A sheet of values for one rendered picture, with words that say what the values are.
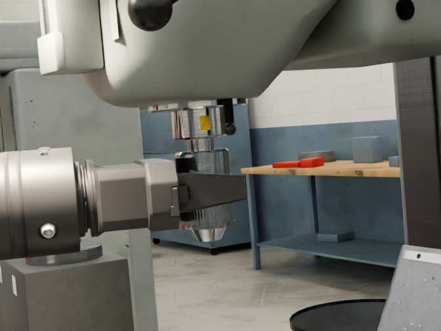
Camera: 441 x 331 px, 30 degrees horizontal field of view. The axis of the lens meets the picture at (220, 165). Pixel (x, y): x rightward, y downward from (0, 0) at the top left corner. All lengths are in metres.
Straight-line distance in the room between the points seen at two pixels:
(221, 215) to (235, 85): 0.11
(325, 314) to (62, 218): 2.34
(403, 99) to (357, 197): 6.12
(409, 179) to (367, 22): 0.40
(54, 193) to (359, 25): 0.28
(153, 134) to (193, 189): 8.17
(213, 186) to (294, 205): 7.21
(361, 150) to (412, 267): 5.52
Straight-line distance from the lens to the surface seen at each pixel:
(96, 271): 0.94
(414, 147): 1.03
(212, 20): 0.62
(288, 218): 8.01
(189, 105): 0.67
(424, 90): 1.01
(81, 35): 0.65
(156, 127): 8.76
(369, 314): 2.98
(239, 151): 8.14
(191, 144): 0.70
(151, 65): 0.62
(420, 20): 0.70
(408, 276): 1.04
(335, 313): 2.97
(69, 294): 0.94
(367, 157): 6.49
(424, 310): 1.01
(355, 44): 0.70
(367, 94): 6.96
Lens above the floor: 1.29
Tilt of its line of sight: 3 degrees down
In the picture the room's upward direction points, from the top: 5 degrees counter-clockwise
